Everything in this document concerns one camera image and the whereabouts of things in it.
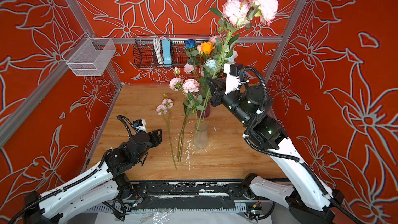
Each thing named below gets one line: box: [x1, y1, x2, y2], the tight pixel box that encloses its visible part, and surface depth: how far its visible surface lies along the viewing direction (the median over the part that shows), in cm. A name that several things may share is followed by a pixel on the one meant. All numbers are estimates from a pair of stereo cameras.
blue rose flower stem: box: [183, 38, 200, 69], surface depth 81 cm
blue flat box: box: [161, 39, 172, 65], surface depth 91 cm
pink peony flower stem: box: [183, 63, 201, 82], surface depth 83 cm
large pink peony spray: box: [195, 0, 279, 133], surface depth 37 cm
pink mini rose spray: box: [177, 112, 191, 163], surface depth 93 cm
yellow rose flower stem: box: [201, 42, 216, 69], surface depth 76 cm
